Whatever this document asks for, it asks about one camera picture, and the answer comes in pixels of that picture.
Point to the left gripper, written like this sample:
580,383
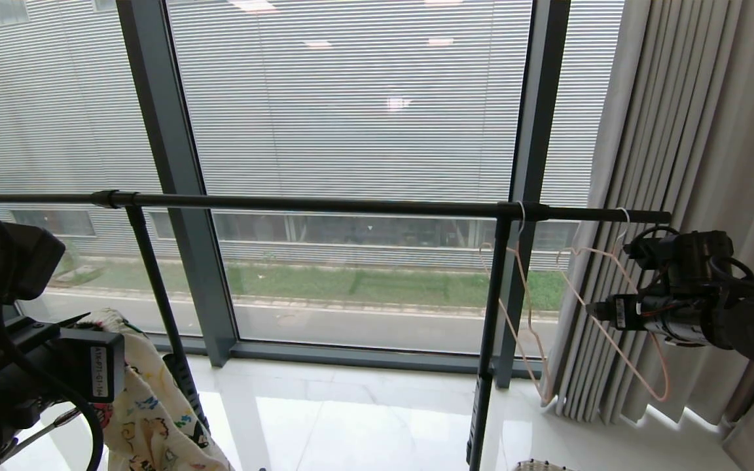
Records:
76,366

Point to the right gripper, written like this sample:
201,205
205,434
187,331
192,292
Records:
665,317

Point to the cream printed garment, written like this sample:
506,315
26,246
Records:
154,405

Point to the white laundry basket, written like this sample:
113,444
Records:
540,466

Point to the black clothes rack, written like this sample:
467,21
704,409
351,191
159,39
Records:
351,205

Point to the beige curtain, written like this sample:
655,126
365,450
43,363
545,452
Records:
711,131

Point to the window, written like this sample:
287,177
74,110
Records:
351,98

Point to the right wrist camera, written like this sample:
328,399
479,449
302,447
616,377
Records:
698,255

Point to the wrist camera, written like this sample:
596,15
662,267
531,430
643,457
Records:
10,261
698,255

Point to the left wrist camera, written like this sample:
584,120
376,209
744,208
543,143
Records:
10,261

